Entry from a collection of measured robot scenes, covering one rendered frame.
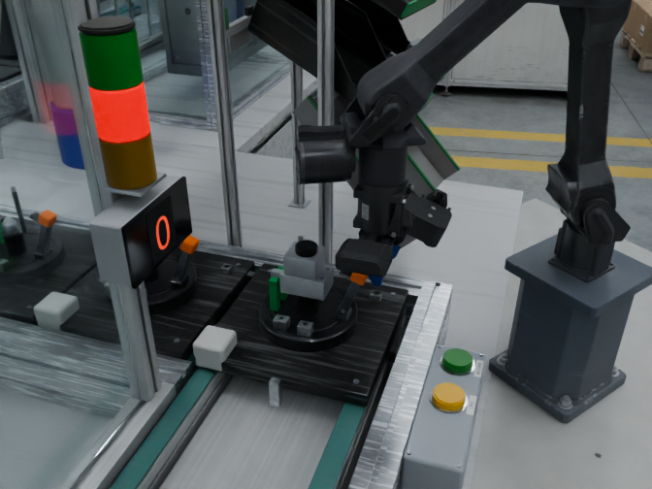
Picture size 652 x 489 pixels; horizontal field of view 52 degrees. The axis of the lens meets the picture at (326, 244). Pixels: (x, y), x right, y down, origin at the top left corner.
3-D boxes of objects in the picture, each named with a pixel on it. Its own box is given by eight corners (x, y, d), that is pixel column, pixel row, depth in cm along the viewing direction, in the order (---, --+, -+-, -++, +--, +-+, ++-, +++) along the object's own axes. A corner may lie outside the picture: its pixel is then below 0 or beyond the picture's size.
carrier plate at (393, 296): (407, 300, 103) (408, 288, 102) (367, 407, 83) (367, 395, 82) (264, 273, 109) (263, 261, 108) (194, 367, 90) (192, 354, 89)
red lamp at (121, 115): (160, 126, 67) (153, 79, 64) (132, 146, 63) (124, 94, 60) (116, 120, 68) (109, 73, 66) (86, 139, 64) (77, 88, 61)
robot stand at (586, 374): (626, 382, 100) (661, 271, 90) (565, 425, 93) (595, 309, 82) (546, 333, 110) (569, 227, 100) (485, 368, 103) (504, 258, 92)
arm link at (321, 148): (394, 73, 78) (292, 78, 77) (410, 96, 71) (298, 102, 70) (389, 163, 84) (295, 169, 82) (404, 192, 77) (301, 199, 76)
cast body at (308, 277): (334, 283, 93) (334, 241, 90) (324, 301, 90) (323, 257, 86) (277, 273, 96) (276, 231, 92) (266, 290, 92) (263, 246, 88)
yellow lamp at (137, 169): (166, 172, 69) (160, 127, 67) (140, 193, 65) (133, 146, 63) (124, 166, 71) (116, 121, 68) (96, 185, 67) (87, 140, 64)
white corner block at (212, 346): (239, 352, 92) (237, 329, 90) (224, 374, 89) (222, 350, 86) (209, 345, 94) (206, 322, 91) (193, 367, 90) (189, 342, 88)
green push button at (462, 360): (473, 362, 90) (474, 350, 89) (469, 381, 87) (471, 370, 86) (443, 356, 91) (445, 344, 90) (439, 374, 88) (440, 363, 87)
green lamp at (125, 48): (153, 77, 64) (146, 25, 62) (124, 93, 60) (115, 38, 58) (109, 72, 65) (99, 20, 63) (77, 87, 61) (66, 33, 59)
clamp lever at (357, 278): (351, 309, 93) (371, 269, 89) (347, 317, 91) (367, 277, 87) (328, 297, 93) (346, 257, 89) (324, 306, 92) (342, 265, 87)
